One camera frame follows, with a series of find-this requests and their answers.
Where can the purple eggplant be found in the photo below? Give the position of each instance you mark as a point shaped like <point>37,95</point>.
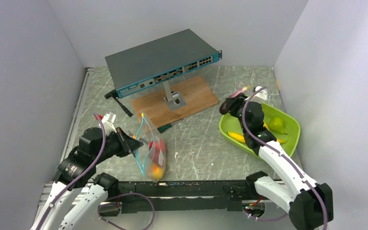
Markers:
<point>224,108</point>

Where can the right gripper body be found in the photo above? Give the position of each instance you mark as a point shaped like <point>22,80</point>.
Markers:
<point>236,108</point>

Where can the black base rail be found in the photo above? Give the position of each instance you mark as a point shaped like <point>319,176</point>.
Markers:
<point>138,196</point>

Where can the clear zip top bag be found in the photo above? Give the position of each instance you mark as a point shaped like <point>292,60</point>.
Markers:
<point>151,157</point>

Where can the green plastic tray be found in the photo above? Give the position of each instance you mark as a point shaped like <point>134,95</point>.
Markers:
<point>290,138</point>

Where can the green pear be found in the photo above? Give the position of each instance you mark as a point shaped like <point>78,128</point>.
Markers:
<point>277,124</point>

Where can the wooden board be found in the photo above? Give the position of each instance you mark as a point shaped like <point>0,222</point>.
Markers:
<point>197,94</point>

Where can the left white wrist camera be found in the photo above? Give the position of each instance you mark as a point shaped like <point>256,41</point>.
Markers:
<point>108,121</point>

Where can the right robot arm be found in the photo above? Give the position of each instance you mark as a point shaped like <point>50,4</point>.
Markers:
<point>307,203</point>

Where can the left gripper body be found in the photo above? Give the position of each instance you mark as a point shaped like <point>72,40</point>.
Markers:
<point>116,143</point>

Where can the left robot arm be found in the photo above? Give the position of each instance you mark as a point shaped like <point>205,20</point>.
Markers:
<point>73,174</point>

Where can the green handled screwdriver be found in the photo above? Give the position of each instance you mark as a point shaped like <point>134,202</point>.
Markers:
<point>165,127</point>

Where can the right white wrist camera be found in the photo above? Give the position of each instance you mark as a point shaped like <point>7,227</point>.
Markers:
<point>260,97</point>

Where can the grey metal stand bracket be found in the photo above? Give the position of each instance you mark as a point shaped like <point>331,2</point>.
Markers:
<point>174,100</point>

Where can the orange yellow mango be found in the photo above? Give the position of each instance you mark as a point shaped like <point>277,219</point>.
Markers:
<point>157,172</point>

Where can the grey teal network switch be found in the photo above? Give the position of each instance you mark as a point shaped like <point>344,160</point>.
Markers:
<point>160,60</point>

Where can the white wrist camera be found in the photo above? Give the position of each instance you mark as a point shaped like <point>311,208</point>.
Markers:
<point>108,121</point>
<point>260,97</point>

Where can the yellow banana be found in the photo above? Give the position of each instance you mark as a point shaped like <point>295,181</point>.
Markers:
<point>237,137</point>
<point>281,141</point>

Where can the purple sweet potato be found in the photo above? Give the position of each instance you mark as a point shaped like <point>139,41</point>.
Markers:
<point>160,159</point>

